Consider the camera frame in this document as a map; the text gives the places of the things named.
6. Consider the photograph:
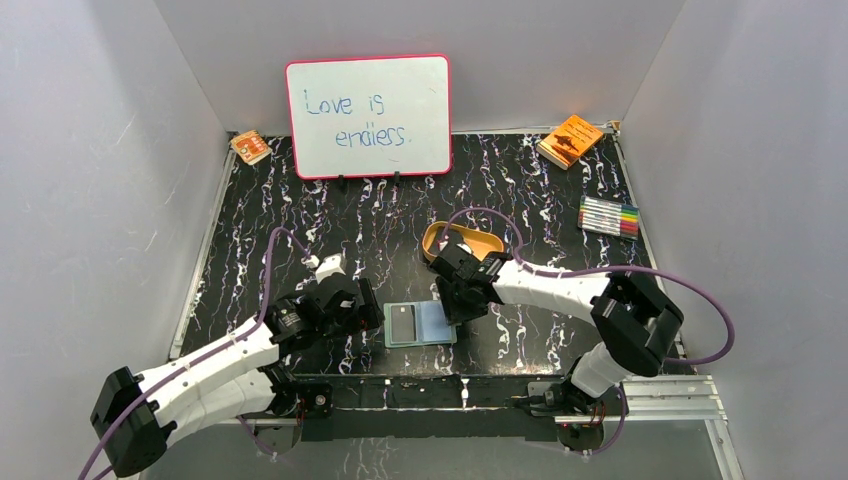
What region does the aluminium frame rail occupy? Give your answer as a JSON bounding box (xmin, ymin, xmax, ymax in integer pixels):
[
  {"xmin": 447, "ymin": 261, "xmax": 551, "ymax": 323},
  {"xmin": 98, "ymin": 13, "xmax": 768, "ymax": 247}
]
[{"xmin": 195, "ymin": 375, "xmax": 726, "ymax": 456}]

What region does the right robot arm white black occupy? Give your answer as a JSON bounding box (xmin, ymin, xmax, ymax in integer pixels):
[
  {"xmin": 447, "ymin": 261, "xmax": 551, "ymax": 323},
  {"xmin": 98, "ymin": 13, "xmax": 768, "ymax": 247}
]
[{"xmin": 429, "ymin": 244, "xmax": 684, "ymax": 414}]

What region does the coloured marker pen set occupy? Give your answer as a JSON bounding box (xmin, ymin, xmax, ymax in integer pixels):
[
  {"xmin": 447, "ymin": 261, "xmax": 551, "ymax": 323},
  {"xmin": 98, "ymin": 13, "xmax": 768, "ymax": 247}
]
[{"xmin": 577, "ymin": 195, "xmax": 640, "ymax": 241}]

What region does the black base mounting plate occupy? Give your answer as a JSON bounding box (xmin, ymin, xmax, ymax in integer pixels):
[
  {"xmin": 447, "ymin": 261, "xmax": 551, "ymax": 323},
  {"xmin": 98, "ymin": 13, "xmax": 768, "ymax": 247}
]
[{"xmin": 235, "ymin": 374, "xmax": 627, "ymax": 444}]

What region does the orange book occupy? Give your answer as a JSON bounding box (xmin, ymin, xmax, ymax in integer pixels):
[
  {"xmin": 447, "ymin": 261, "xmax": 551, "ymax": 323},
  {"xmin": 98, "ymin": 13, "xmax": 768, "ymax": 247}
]
[{"xmin": 536, "ymin": 115, "xmax": 604, "ymax": 170}]

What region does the small orange card box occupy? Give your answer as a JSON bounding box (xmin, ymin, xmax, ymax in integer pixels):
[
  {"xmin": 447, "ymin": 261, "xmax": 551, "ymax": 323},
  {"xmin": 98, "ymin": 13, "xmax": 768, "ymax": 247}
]
[{"xmin": 230, "ymin": 130, "xmax": 271, "ymax": 165}]

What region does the pink framed whiteboard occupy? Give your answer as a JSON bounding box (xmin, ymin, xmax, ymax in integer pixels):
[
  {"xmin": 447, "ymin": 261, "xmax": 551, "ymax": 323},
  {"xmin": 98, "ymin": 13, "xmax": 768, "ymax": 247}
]
[{"xmin": 284, "ymin": 54, "xmax": 453, "ymax": 180}]

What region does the mint green card holder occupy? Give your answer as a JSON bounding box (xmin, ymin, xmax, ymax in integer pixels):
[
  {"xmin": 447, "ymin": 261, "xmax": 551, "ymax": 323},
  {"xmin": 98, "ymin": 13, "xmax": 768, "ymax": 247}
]
[{"xmin": 384, "ymin": 300, "xmax": 457, "ymax": 349}]

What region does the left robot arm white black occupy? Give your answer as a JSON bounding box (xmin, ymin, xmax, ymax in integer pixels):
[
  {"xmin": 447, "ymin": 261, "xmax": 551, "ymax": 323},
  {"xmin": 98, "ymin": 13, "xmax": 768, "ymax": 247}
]
[{"xmin": 90, "ymin": 273, "xmax": 384, "ymax": 478}]

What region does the orange oval tray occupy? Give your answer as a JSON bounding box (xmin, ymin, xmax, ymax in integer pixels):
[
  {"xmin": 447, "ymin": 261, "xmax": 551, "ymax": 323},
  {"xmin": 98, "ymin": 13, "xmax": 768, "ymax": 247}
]
[{"xmin": 420, "ymin": 221, "xmax": 506, "ymax": 264}]

